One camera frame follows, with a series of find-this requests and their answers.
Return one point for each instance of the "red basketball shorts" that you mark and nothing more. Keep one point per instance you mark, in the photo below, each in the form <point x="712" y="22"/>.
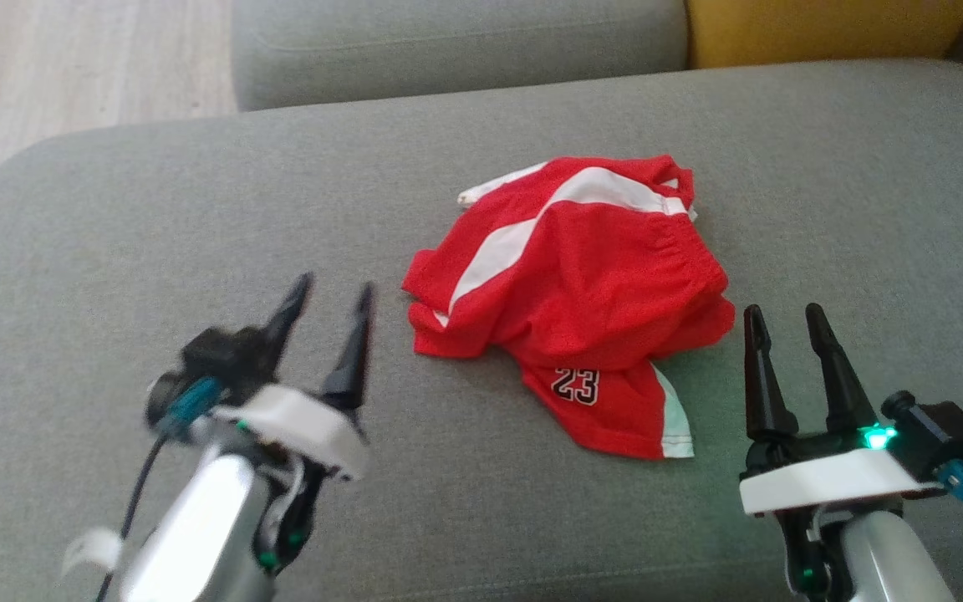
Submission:
<point x="582" y="293"/>

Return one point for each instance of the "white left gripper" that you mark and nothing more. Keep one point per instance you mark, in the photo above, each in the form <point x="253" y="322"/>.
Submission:
<point x="298" y="418"/>

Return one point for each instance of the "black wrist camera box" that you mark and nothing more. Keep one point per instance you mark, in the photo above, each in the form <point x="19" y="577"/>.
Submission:
<point x="222" y="359"/>
<point x="945" y="435"/>

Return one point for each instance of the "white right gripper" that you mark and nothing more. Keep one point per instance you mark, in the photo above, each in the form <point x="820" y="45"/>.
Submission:
<point x="824" y="481"/>

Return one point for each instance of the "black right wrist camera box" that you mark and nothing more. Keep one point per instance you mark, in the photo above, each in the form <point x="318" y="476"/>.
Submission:
<point x="945" y="435"/>

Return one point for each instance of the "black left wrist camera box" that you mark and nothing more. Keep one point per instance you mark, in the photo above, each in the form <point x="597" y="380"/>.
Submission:
<point x="222" y="359"/>

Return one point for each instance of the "long grey sofa seat cushion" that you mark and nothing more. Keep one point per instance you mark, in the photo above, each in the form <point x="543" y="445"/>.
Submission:
<point x="448" y="50"/>

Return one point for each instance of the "wide yellow sofa backrest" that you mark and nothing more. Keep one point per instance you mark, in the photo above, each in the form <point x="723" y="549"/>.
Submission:
<point x="824" y="29"/>

